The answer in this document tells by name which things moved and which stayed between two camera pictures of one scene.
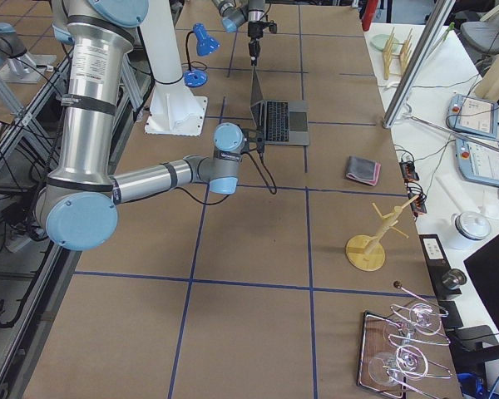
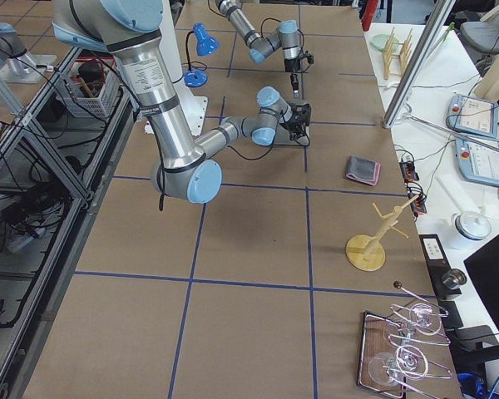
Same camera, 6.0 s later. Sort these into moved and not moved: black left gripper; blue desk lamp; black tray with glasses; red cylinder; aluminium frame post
Moved: black left gripper
Not moved: blue desk lamp; red cylinder; aluminium frame post; black tray with glasses
